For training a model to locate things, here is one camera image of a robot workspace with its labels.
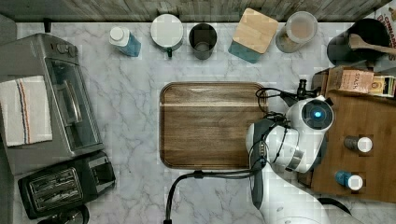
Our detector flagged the black drawer handle bar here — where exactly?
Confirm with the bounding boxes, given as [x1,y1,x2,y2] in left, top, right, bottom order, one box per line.
[296,79,319,100]

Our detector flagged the wooden drawer cabinet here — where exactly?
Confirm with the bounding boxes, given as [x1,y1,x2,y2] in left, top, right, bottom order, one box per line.
[297,68,396,203]

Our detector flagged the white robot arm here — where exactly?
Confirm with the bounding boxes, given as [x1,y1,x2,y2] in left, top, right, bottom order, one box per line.
[246,96,333,224]

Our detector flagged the wooden cutting board tray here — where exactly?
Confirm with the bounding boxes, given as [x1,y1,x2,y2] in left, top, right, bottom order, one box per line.
[160,82,266,170]

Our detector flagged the dark grey cup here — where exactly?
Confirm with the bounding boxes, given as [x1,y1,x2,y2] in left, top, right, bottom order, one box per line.
[189,23,218,60]

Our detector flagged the white lidded mug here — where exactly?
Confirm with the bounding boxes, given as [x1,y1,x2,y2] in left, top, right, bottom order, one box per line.
[150,14,184,58]

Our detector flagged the teal canister wooden lid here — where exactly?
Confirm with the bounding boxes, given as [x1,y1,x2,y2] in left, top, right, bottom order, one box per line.
[228,8,278,63]

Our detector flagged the blue bottle white cap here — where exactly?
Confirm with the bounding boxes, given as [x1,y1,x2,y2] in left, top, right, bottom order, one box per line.
[109,26,141,57]

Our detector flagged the silver toaster oven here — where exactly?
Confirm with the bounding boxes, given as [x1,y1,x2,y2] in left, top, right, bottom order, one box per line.
[1,34,104,175]

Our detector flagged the clear glass jar with lid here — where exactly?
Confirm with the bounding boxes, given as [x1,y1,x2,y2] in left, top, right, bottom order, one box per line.
[276,11,318,53]

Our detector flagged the black utensil holder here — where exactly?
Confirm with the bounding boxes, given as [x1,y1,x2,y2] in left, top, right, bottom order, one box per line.
[327,19,389,65]

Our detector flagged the black round object bottom right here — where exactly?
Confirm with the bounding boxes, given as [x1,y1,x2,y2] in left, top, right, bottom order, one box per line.
[318,198,363,224]

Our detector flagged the black round appliance bottom left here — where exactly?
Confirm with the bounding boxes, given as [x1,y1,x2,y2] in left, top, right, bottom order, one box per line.
[37,205,90,224]

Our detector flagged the blue spice shaker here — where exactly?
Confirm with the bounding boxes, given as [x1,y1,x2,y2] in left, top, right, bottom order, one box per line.
[335,171,363,190]

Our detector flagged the striped white dish towel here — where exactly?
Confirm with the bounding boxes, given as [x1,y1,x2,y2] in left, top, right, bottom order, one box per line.
[0,76,52,147]

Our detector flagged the wooden spoon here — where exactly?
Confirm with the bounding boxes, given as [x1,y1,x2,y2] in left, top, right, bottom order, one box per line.
[349,34,396,55]

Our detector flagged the black two-slot toaster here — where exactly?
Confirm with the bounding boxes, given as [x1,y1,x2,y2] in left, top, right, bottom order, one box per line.
[18,151,116,219]

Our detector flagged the yellow tea packets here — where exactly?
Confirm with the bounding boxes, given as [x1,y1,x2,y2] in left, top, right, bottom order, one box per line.
[369,76,395,97]

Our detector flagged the cereal box top right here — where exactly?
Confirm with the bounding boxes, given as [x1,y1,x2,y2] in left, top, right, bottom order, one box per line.
[363,0,396,62]

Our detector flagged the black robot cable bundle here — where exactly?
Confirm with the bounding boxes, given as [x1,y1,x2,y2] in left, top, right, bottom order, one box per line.
[163,87,300,224]

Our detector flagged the black wall peg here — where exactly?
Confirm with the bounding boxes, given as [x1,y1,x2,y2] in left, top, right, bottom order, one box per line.
[43,18,52,33]

